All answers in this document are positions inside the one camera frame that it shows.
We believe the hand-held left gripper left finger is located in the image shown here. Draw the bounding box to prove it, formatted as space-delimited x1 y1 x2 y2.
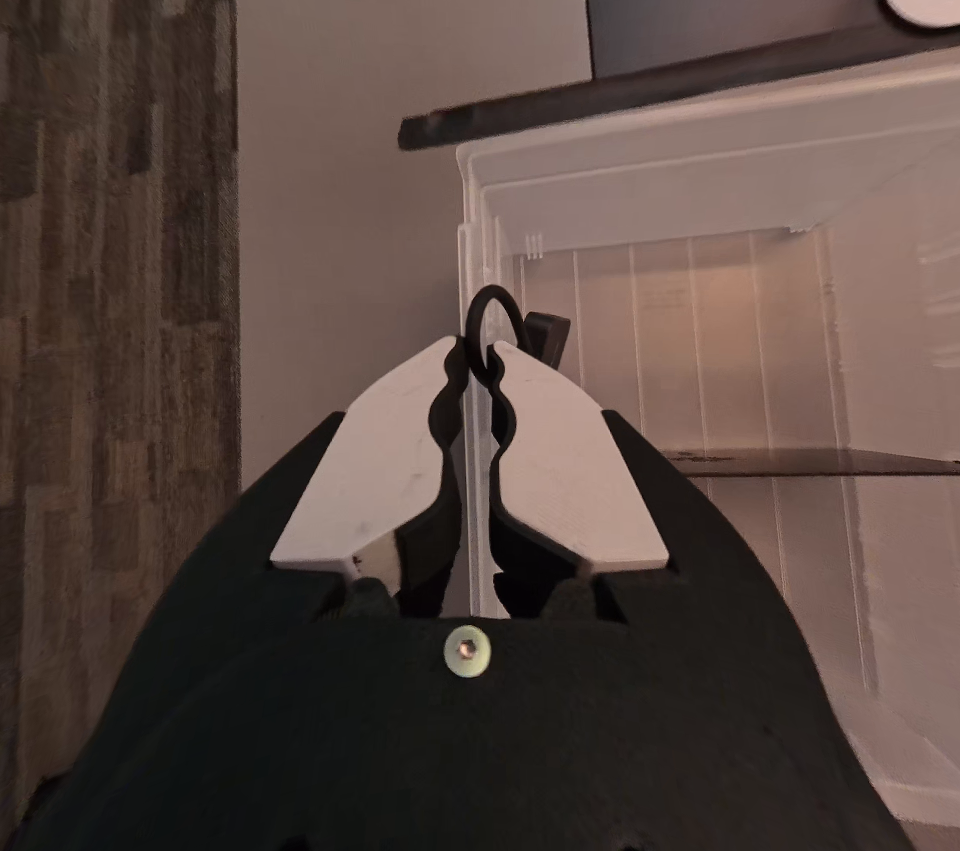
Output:
270 333 468 616

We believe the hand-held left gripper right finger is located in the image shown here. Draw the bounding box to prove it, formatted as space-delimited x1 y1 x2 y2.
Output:
487 339 670 618

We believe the small black adapter box with cable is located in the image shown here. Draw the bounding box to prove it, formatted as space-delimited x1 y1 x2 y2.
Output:
463 284 573 391

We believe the clear plastic storage bin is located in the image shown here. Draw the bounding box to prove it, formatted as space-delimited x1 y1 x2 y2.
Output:
456 52 960 811

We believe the black flat bar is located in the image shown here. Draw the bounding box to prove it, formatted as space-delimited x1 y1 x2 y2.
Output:
397 22 960 152

